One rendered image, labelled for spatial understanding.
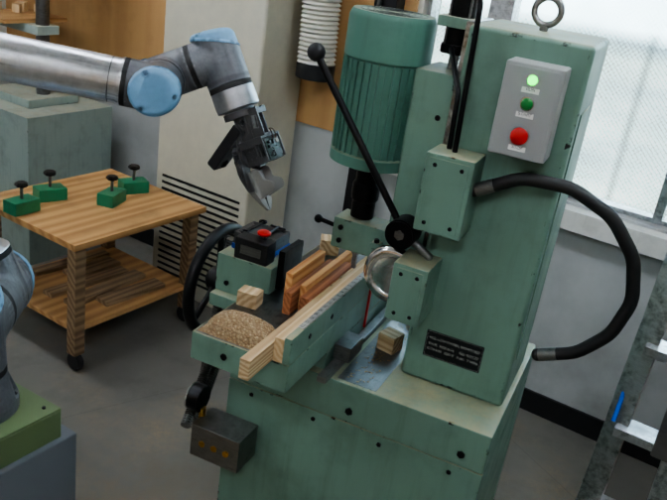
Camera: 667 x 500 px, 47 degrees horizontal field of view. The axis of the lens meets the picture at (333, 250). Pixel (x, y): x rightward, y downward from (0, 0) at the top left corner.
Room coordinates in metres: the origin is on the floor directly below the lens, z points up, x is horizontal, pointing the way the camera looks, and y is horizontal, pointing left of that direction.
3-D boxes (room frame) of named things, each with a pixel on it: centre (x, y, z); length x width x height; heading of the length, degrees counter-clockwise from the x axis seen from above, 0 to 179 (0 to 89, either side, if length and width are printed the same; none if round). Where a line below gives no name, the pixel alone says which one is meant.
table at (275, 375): (1.54, 0.08, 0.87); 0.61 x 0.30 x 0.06; 159
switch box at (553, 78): (1.34, -0.30, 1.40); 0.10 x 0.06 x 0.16; 69
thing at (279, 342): (1.50, -0.04, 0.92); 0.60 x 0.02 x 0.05; 159
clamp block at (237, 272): (1.58, 0.16, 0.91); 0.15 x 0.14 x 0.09; 159
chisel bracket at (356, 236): (1.57, -0.07, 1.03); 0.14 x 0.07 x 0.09; 69
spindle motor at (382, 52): (1.58, -0.05, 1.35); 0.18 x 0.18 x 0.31
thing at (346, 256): (1.55, 0.01, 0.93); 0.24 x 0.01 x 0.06; 159
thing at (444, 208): (1.36, -0.19, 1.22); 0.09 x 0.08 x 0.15; 69
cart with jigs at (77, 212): (2.80, 0.95, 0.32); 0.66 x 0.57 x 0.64; 149
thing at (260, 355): (1.42, 0.01, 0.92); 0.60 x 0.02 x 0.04; 159
